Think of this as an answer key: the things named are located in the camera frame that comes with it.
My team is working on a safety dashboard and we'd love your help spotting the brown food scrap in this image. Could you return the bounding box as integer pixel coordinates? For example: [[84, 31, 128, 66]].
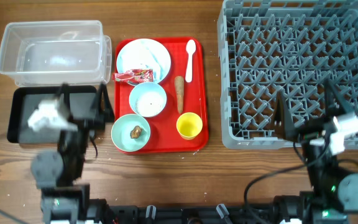
[[130, 126, 143, 139]]

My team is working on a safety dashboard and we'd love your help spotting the orange carrot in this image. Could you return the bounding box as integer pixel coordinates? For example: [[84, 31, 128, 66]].
[[174, 76, 185, 114]]

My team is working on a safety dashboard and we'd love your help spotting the large light blue plate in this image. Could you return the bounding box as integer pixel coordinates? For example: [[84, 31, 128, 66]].
[[116, 39, 172, 83]]

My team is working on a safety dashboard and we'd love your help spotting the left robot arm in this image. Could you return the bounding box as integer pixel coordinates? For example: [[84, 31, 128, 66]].
[[27, 84, 115, 223]]

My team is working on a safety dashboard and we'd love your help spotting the black waste tray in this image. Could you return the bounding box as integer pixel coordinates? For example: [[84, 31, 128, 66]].
[[7, 85, 98, 144]]

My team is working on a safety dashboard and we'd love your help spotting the white tissue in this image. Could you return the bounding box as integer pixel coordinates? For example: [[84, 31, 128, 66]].
[[140, 39, 166, 82]]

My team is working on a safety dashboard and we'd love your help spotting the red serving tray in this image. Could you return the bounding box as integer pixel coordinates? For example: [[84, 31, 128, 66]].
[[114, 37, 209, 155]]

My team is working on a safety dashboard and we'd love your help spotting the light blue rice bowl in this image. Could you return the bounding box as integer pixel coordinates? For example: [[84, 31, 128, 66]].
[[129, 82, 167, 118]]

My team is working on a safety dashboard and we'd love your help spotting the grey dishwasher rack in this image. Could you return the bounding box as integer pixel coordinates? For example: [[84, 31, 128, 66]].
[[217, 1, 358, 149]]

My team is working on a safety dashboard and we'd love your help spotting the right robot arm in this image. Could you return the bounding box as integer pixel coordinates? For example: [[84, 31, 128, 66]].
[[268, 80, 358, 223]]

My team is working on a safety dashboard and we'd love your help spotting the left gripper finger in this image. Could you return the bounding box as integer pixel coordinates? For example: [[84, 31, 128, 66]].
[[91, 83, 115, 123], [57, 83, 70, 108]]

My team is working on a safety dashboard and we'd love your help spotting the yellow plastic cup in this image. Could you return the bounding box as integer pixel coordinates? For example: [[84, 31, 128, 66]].
[[176, 112, 203, 140]]

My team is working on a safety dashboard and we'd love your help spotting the white plastic spoon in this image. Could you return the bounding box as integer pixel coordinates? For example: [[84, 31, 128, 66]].
[[185, 39, 196, 83]]

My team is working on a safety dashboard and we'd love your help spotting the red snack wrapper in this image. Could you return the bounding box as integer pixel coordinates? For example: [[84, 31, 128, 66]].
[[114, 69, 154, 84]]

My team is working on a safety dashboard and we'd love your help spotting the clear plastic waste bin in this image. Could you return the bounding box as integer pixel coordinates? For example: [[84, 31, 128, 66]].
[[0, 20, 112, 87]]

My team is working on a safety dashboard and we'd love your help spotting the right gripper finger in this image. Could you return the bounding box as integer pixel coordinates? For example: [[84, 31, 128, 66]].
[[273, 91, 296, 141], [323, 78, 353, 117]]

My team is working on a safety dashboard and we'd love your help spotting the light green small bowl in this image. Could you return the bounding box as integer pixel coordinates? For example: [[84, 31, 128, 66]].
[[111, 114, 151, 152]]

